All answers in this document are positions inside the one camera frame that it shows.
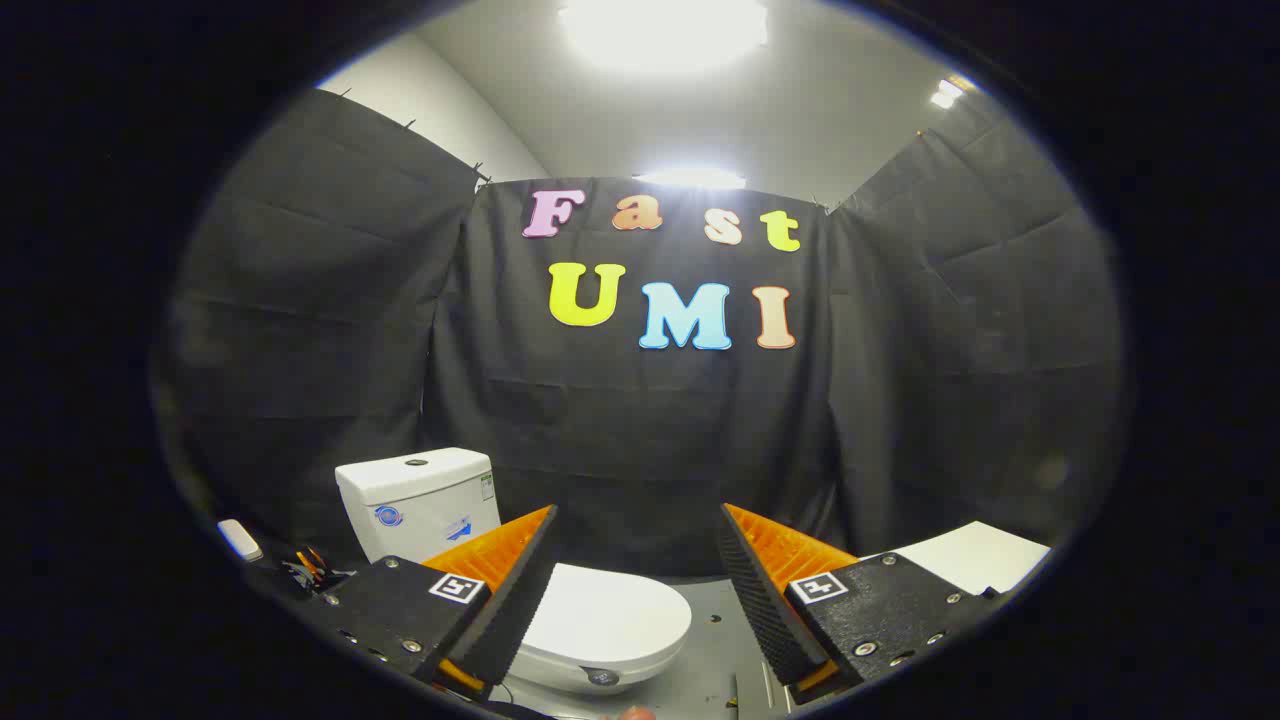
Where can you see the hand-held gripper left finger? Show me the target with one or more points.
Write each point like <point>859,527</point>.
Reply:
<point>520,600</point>

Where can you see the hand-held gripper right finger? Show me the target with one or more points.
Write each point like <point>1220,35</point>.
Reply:
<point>760,600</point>

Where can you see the white toilet lid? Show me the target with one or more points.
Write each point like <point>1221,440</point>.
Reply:
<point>610,610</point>

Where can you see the white ceramic toilet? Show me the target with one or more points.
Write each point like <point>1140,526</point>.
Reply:
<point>420,510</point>

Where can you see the black backdrop cloth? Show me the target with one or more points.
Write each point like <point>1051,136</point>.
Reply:
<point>650,440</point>

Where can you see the grey white slatted cabinet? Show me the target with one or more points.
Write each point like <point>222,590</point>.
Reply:
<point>975,555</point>

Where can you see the small white device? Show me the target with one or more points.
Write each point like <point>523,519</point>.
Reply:
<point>240,540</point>

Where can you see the long ceiling light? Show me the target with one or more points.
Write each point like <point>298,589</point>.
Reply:
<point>690,179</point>

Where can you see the small ceiling light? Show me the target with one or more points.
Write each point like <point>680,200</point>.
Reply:
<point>946,94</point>

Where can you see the large ceiling light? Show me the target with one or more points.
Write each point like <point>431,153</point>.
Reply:
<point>662,30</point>

